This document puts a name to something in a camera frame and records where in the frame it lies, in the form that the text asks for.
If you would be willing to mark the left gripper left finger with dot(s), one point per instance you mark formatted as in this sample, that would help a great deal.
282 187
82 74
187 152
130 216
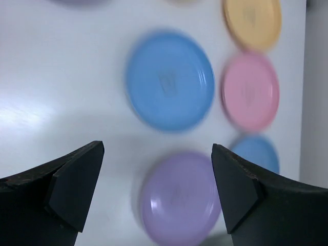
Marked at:
49 204

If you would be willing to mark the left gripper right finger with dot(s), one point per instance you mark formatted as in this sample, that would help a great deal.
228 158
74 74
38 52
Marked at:
261 207

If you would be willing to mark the yellow plate back right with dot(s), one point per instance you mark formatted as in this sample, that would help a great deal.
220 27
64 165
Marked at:
254 24

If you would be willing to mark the blue plate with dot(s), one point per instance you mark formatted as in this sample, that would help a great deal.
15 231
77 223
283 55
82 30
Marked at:
169 81
258 150

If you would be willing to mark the pink plate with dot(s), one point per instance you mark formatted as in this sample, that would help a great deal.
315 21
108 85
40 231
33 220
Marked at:
250 91

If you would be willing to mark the purple plate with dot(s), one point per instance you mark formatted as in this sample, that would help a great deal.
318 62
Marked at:
80 3
179 202

